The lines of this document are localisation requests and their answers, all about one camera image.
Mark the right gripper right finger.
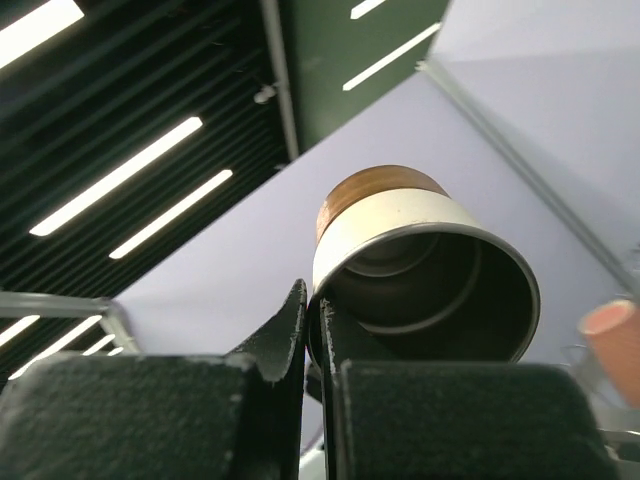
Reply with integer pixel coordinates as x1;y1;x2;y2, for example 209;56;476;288
319;300;619;479

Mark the steel wire dish rack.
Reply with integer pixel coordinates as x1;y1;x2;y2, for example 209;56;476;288
561;344;639;446

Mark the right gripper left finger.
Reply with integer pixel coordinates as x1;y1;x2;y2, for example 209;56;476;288
1;280;307;479

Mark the brown metal-lined cup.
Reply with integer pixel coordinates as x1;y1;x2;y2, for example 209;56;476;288
312;165;541;362

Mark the coral mug white interior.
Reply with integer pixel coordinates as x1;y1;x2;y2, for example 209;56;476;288
579;299;639;408

